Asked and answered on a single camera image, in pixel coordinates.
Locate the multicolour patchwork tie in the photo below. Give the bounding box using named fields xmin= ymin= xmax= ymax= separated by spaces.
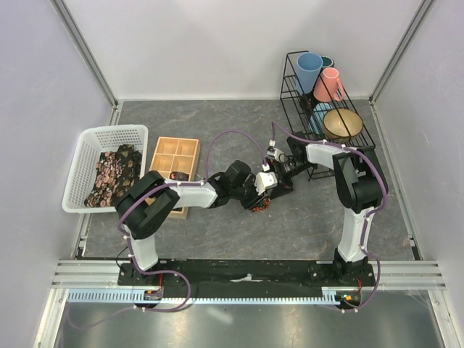
xmin=249 ymin=196 xmax=270 ymax=212

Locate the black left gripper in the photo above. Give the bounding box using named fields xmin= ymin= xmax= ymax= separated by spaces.
xmin=231 ymin=175 xmax=268 ymax=212

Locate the dark green cup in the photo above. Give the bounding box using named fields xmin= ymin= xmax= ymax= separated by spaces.
xmin=321 ymin=56 xmax=335 ymax=70

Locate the wooden compartment box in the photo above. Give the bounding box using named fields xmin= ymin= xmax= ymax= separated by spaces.
xmin=149 ymin=136 xmax=201 ymax=220

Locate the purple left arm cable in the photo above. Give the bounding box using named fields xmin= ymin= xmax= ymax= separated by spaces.
xmin=67 ymin=129 xmax=271 ymax=330

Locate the floral black pink tie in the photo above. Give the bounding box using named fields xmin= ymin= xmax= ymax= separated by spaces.
xmin=83 ymin=151 xmax=123 ymax=208

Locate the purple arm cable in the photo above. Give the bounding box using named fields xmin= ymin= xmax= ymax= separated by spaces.
xmin=67 ymin=129 xmax=271 ymax=330
xmin=271 ymin=121 xmax=389 ymax=315

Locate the black wire rack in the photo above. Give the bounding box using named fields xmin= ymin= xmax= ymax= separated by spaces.
xmin=279 ymin=51 xmax=376 ymax=182

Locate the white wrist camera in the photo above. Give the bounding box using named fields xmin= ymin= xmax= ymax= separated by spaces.
xmin=254 ymin=172 xmax=278 ymax=195
xmin=266 ymin=141 xmax=285 ymax=162

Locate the slotted cable duct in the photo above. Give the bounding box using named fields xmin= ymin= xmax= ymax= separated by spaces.
xmin=68 ymin=283 xmax=360 ymax=305

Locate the blue plastic cup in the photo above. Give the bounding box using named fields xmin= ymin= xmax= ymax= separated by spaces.
xmin=296 ymin=52 xmax=323 ymax=94

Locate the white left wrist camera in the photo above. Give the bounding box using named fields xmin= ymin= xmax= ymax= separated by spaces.
xmin=254 ymin=172 xmax=278 ymax=195

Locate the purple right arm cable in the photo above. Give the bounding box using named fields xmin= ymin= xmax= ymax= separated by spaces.
xmin=271 ymin=121 xmax=389 ymax=315

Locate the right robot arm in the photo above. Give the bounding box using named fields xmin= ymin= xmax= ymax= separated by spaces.
xmin=267 ymin=134 xmax=388 ymax=286

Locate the wooden bowl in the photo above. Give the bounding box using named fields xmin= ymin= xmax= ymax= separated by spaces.
xmin=323 ymin=109 xmax=364 ymax=143

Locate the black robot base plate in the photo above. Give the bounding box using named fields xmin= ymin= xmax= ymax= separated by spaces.
xmin=117 ymin=257 xmax=376 ymax=300

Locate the pink mug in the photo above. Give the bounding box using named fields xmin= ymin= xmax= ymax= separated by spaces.
xmin=313 ymin=67 xmax=345 ymax=103

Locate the black gold patterned tie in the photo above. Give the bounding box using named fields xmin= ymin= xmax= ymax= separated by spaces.
xmin=116 ymin=144 xmax=142 ymax=196

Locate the light blue cup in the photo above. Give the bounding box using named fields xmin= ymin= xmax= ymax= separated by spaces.
xmin=309 ymin=102 xmax=332 ymax=134

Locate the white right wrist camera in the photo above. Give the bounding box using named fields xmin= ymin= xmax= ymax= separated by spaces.
xmin=266 ymin=141 xmax=285 ymax=162

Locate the white plastic basket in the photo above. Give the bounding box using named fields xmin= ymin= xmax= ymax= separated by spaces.
xmin=62 ymin=124 xmax=149 ymax=214

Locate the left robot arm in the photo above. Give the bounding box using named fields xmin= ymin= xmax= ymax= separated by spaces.
xmin=114 ymin=160 xmax=278 ymax=285

